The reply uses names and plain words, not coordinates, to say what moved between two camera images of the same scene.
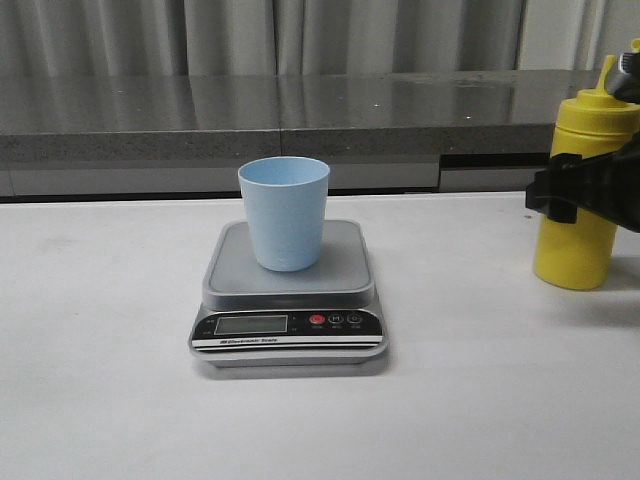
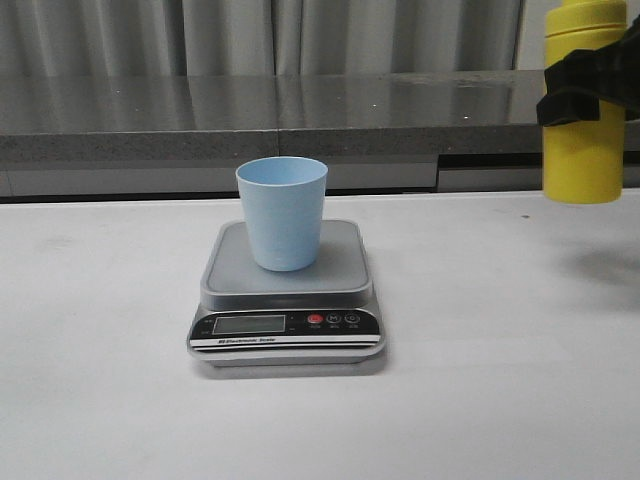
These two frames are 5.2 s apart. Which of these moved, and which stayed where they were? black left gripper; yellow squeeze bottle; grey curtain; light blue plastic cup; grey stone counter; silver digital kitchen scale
Moved: yellow squeeze bottle; black left gripper
Stayed: light blue plastic cup; silver digital kitchen scale; grey stone counter; grey curtain
